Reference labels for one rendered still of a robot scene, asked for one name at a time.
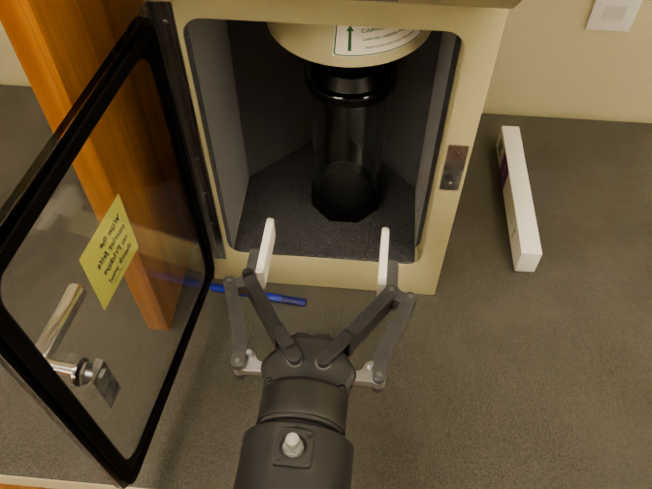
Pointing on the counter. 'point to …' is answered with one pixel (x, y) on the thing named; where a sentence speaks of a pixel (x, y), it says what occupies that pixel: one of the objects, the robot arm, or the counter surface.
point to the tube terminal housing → (466, 105)
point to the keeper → (453, 167)
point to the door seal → (40, 213)
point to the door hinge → (161, 15)
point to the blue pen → (268, 296)
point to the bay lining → (245, 65)
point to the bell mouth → (346, 43)
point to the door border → (18, 218)
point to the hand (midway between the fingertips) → (326, 244)
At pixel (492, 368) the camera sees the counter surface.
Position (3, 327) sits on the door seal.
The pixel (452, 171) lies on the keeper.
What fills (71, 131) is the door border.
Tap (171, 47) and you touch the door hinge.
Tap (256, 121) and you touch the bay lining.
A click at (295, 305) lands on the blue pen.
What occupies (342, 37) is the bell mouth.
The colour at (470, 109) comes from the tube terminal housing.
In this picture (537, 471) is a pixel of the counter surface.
